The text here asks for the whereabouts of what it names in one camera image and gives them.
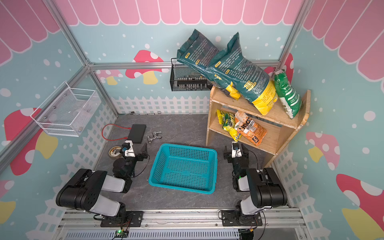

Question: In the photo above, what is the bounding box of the small light green bag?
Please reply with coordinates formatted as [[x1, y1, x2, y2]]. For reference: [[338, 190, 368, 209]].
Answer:
[[274, 70, 302, 119]]

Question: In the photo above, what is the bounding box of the dark green fertilizer bag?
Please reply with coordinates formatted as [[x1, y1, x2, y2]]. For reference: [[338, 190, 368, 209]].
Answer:
[[177, 30, 241, 100], [206, 33, 278, 116]]

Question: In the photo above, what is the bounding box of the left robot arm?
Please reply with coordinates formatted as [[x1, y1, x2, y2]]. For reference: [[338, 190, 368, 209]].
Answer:
[[56, 140, 150, 227]]

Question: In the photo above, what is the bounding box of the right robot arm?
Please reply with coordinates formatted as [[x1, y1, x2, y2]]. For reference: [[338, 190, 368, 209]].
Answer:
[[222, 142, 288, 225]]

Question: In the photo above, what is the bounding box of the orange snack bag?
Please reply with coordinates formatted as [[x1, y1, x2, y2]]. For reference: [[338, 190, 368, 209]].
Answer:
[[235, 111, 267, 146]]

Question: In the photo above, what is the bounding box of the wooden shelf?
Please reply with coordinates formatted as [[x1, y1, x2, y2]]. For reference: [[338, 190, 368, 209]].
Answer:
[[206, 87, 311, 168]]

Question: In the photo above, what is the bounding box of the yellow snack bag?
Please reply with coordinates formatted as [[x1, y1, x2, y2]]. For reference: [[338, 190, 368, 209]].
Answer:
[[216, 110, 241, 142]]

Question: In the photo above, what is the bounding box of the black box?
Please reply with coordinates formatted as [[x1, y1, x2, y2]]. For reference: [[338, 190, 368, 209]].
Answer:
[[127, 124, 147, 144]]

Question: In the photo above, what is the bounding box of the tape roll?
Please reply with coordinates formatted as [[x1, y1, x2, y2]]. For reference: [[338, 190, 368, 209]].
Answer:
[[109, 146, 122, 159]]

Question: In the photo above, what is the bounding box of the teal plastic basket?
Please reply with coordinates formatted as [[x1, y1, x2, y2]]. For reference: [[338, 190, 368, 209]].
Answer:
[[149, 144, 218, 195]]

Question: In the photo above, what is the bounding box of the green circuit board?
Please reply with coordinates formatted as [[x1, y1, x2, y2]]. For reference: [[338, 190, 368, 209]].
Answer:
[[114, 230, 129, 240]]

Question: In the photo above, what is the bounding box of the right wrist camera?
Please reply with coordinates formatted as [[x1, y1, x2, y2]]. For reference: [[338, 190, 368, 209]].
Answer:
[[232, 142, 242, 159]]

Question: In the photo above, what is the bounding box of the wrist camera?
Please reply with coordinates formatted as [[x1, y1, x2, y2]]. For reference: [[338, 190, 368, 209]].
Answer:
[[232, 142, 242, 159], [121, 140, 136, 159]]

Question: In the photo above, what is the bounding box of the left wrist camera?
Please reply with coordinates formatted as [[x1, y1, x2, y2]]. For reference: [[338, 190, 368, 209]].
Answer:
[[121, 140, 136, 159]]

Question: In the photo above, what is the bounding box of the red cable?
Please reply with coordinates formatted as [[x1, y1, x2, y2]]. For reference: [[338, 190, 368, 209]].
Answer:
[[101, 123, 133, 142]]

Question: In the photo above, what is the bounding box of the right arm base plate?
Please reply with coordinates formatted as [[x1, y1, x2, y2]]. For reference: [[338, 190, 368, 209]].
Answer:
[[218, 210, 263, 228]]

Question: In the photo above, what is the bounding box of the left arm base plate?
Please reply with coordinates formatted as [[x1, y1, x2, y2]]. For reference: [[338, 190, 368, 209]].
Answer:
[[100, 211, 144, 228]]

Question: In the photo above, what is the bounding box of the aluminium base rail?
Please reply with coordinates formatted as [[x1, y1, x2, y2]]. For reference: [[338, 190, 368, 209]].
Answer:
[[53, 207, 311, 240]]

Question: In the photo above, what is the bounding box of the black wire mesh basket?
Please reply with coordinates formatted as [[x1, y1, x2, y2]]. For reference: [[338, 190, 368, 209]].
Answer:
[[170, 58, 213, 92]]

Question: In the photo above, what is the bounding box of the white wire mesh basket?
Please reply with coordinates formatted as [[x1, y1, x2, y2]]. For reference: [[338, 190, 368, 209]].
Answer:
[[30, 82, 102, 137]]

